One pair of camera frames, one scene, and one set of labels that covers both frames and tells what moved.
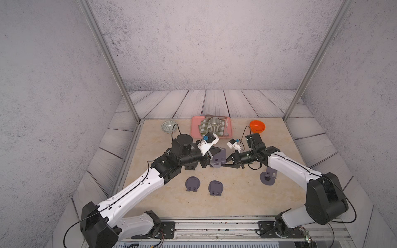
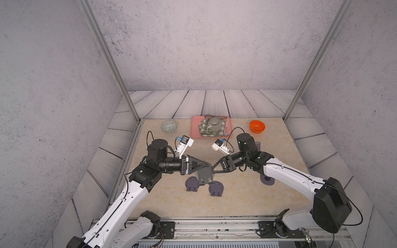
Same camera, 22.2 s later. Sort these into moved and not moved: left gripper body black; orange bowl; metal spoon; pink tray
Moved: left gripper body black
Not moved: metal spoon; orange bowl; pink tray
